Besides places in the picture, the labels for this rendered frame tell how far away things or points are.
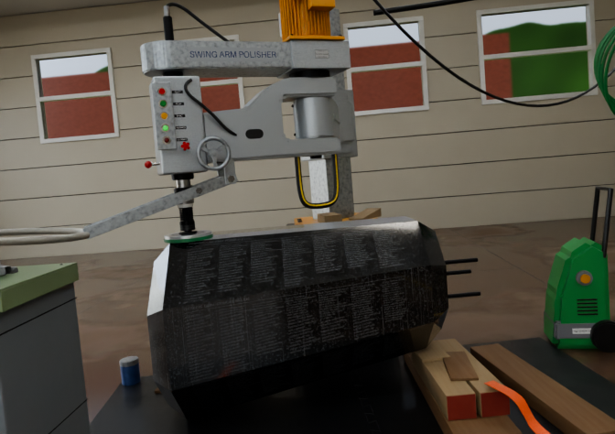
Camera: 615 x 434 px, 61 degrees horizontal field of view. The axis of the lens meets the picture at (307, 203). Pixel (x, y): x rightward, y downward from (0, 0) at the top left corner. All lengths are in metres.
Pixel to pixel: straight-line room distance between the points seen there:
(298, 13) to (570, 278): 1.98
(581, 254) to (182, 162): 2.12
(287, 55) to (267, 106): 0.26
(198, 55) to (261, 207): 6.20
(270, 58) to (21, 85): 7.76
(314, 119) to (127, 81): 6.81
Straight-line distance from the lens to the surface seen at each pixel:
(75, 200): 9.43
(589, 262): 3.17
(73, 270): 1.82
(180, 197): 2.36
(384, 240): 2.33
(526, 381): 2.62
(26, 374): 1.67
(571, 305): 3.19
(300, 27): 2.58
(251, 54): 2.45
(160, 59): 2.37
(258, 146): 2.40
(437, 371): 2.39
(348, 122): 3.15
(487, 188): 8.63
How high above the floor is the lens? 1.09
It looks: 4 degrees down
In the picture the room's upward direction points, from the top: 5 degrees counter-clockwise
